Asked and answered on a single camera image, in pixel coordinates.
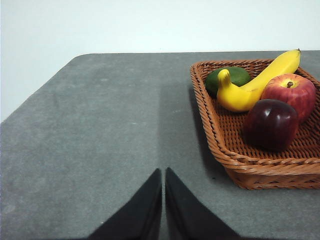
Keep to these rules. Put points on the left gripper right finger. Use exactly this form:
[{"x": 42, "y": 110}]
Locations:
[{"x": 187, "y": 217}]

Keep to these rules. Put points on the green oval fruit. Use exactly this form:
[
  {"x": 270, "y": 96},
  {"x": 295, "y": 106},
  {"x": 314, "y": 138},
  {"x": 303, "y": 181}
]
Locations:
[{"x": 237, "y": 76}]

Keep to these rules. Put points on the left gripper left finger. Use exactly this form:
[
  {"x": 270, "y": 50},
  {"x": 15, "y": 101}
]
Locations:
[{"x": 140, "y": 217}]

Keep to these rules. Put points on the red apple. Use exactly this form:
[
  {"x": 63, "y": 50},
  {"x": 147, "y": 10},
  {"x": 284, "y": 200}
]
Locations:
[{"x": 292, "y": 97}]

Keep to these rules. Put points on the dark red plum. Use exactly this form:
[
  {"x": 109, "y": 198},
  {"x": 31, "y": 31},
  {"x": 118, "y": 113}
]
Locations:
[{"x": 271, "y": 125}]

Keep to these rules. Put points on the yellow banana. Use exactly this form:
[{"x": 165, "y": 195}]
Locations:
[{"x": 237, "y": 97}]

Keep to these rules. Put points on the brown wicker basket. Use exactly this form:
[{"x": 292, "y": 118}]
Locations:
[{"x": 225, "y": 140}]

